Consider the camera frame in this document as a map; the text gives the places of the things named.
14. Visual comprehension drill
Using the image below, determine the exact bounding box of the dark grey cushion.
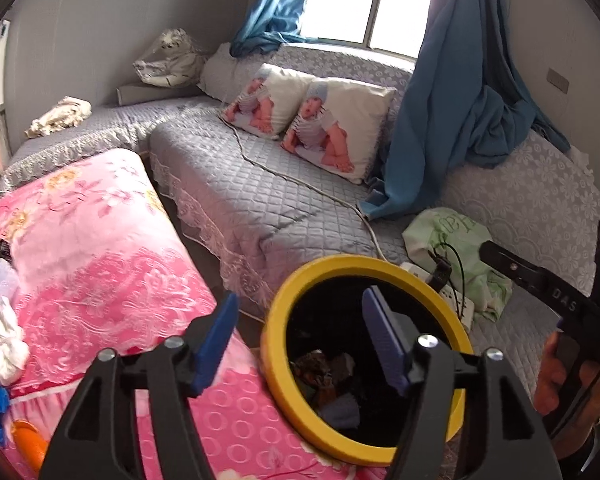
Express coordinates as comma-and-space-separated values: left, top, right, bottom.
117, 80, 203, 107

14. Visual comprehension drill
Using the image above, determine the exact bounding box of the white power strip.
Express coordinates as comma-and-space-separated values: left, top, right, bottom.
399, 260, 476, 331

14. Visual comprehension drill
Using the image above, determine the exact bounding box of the wall socket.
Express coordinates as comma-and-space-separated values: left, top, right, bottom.
547, 67, 571, 95

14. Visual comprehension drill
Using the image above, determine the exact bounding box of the dark snack wrapper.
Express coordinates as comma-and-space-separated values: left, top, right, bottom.
291, 349, 333, 391

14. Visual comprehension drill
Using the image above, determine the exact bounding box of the black charger plug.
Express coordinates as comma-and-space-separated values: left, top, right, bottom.
427, 242, 466, 291

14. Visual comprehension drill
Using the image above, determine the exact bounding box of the plain grey pillow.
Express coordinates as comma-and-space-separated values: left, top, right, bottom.
198, 42, 281, 106

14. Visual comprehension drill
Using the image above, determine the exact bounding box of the blue curtain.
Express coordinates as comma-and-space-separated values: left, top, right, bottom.
230, 0, 321, 58
357, 0, 573, 221

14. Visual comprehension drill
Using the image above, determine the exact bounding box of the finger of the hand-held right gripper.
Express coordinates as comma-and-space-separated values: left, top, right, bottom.
480, 240, 551, 293

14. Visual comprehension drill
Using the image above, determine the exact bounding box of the orange plastic bag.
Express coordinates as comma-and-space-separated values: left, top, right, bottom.
10, 419, 50, 473

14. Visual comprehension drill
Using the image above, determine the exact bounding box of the baby print pillow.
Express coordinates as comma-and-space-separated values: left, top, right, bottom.
280, 77, 397, 184
219, 63, 316, 140

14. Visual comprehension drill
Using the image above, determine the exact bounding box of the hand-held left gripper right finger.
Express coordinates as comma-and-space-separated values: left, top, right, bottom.
361, 285, 563, 480

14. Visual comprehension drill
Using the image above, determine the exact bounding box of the grey quilted sofa section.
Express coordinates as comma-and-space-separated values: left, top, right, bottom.
0, 95, 231, 193
147, 42, 600, 411

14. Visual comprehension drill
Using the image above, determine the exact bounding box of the person's right hand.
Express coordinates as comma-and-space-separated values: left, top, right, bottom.
534, 331, 600, 417

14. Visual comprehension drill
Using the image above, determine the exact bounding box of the white foam net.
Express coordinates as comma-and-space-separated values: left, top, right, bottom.
0, 262, 22, 311

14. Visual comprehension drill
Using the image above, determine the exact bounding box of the beige crumpled cloth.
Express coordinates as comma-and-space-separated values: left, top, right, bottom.
25, 96, 93, 139

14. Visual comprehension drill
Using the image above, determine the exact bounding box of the person's right forearm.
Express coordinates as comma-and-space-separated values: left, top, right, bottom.
560, 400, 600, 480

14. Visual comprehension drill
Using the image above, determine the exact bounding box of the yellow rimmed black trash bin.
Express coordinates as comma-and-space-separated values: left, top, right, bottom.
260, 255, 476, 461

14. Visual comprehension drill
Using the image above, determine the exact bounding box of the pink floral blanket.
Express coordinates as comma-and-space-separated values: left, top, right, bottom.
0, 147, 396, 480

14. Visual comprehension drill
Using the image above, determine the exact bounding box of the window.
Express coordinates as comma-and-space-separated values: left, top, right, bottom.
300, 0, 438, 61

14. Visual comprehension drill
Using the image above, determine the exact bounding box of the white plastic bag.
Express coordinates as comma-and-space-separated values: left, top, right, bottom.
0, 296, 31, 387

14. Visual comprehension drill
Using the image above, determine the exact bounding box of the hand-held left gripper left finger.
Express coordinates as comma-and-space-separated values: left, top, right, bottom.
39, 291, 240, 480

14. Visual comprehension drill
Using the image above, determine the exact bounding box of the white tiger plush toy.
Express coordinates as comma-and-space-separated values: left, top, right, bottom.
132, 27, 208, 88

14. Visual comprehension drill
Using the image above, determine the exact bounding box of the white power cable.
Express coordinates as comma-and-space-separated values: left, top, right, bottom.
224, 110, 388, 263

